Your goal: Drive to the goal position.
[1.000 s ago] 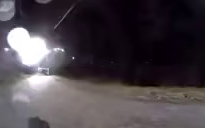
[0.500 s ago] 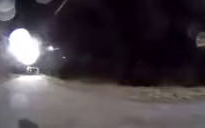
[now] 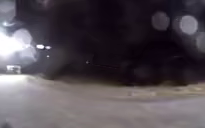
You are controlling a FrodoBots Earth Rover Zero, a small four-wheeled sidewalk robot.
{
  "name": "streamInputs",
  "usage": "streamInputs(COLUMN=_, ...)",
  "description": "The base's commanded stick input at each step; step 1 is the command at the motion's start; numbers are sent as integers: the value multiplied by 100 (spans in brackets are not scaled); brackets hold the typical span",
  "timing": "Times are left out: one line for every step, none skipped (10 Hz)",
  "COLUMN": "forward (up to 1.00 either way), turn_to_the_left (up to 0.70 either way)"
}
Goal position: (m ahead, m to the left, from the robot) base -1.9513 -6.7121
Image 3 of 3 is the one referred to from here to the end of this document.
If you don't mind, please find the grey asphalt path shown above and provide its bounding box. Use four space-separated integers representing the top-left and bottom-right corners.
0 73 205 128

